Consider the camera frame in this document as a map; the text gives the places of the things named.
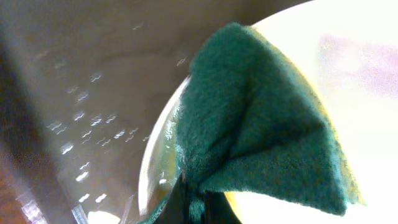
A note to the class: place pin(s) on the green yellow scrubbing sponge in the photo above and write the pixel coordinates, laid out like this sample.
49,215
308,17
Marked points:
248,121

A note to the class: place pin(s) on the large dark serving tray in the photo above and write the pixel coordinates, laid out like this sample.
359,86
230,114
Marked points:
82,85

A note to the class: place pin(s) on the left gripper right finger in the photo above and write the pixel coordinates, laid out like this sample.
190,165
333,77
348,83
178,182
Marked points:
218,210

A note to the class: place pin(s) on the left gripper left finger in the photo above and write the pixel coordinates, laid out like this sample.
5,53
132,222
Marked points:
177,207

